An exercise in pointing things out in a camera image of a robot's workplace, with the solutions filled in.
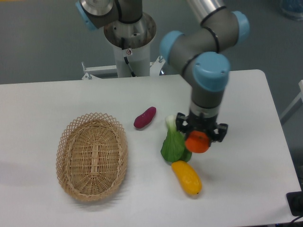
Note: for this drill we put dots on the woven wicker basket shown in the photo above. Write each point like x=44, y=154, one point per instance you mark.
x=92, y=156

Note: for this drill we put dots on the green bok choy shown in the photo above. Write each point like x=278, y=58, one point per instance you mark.
x=173, y=148

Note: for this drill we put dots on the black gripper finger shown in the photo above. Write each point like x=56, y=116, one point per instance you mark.
x=181, y=123
x=217, y=133

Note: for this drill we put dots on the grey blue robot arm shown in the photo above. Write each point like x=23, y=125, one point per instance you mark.
x=197, y=57

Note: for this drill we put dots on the yellow mango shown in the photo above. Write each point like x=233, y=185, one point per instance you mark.
x=187, y=177

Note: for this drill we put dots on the purple sweet potato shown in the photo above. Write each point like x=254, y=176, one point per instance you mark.
x=145, y=118

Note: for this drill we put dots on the orange fruit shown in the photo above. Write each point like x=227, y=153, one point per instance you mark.
x=197, y=142

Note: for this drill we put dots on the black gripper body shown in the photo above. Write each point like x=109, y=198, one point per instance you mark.
x=204, y=120

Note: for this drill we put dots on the blue object in corner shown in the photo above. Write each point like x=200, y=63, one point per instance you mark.
x=292, y=9

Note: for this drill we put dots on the black device at table edge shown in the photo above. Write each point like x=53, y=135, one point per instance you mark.
x=295, y=202

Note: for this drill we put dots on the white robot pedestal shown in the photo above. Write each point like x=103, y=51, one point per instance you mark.
x=131, y=45

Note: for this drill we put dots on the white frame at right edge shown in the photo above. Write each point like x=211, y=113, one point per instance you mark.
x=293, y=106

